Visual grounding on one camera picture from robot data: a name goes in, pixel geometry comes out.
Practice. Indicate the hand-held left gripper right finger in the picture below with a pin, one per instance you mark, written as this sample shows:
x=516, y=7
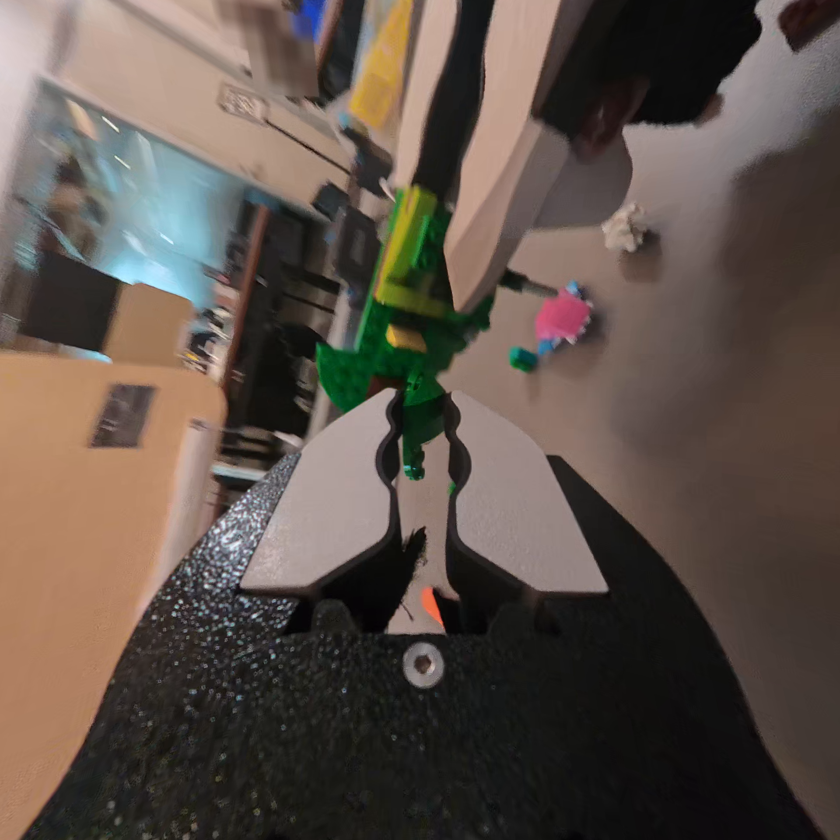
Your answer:
x=525, y=518

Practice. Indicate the wooden topped desk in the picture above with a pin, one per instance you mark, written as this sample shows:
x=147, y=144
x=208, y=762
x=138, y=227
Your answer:
x=253, y=262

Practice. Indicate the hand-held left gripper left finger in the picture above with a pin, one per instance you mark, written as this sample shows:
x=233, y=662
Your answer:
x=328, y=512

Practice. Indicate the wall marker sign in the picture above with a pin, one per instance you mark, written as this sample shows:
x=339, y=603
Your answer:
x=239, y=102

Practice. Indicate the green lego model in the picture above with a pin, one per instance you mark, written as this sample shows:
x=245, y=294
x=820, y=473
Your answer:
x=387, y=341

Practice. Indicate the yellow lego box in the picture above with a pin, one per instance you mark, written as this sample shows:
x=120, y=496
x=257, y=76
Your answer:
x=384, y=72

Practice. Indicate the large beige board with label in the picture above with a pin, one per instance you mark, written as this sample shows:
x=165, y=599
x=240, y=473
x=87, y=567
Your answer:
x=65, y=525

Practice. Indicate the dark red lego piece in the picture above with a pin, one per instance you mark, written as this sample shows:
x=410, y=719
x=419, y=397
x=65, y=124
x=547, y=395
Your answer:
x=810, y=23

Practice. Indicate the small teal lego piece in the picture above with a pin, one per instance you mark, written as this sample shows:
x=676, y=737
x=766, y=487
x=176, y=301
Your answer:
x=523, y=359

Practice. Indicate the person's right hand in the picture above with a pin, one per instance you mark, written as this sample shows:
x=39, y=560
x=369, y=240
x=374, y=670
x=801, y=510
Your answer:
x=607, y=124

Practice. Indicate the beige black board on stand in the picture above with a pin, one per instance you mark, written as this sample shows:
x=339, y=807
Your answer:
x=151, y=321

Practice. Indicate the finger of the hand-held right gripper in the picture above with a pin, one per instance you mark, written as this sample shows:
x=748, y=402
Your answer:
x=505, y=79
x=426, y=65

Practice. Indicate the pink white lego assembly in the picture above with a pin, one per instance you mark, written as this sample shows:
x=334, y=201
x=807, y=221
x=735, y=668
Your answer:
x=561, y=321

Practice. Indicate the white flower lego piece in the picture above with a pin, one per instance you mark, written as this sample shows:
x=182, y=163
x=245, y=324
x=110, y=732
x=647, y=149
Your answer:
x=623, y=226

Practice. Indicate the blue storage bin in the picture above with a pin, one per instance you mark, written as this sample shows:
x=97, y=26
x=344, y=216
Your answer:
x=308, y=16

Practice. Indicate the orange lego piece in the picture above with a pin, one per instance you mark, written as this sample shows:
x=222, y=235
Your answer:
x=430, y=604

